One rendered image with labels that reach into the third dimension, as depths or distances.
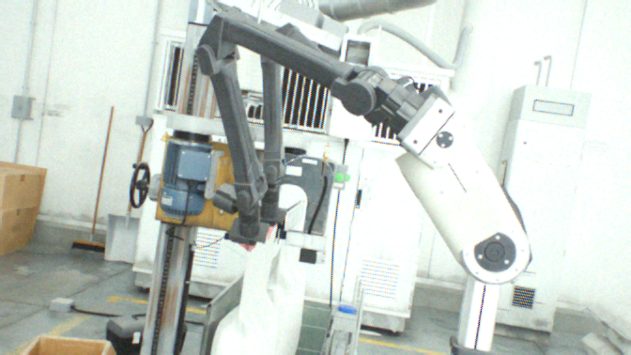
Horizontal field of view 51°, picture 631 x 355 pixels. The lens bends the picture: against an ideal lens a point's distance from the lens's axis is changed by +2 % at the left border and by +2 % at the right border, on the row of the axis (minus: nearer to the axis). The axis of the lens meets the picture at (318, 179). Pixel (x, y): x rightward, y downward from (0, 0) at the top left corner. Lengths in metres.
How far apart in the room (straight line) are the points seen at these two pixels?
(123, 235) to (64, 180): 0.90
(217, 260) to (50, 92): 2.77
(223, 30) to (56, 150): 5.65
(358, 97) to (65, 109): 5.84
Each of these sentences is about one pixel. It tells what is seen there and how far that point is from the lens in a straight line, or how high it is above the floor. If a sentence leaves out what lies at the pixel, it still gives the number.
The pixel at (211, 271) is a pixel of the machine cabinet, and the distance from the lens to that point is 5.29.
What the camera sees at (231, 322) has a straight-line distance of 1.97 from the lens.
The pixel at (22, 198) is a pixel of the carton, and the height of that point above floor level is 0.49.
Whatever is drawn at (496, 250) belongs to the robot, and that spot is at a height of 1.20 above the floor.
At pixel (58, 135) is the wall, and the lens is 7.08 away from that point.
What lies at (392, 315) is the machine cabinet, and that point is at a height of 0.17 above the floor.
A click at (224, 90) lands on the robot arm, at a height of 1.48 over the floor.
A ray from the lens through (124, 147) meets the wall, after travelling 6.81.
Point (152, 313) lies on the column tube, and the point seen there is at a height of 0.67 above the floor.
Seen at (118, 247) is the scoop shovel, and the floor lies 0.13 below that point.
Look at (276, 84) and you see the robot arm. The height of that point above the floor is 1.55.
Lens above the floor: 1.39
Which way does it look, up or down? 3 degrees down
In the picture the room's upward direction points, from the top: 9 degrees clockwise
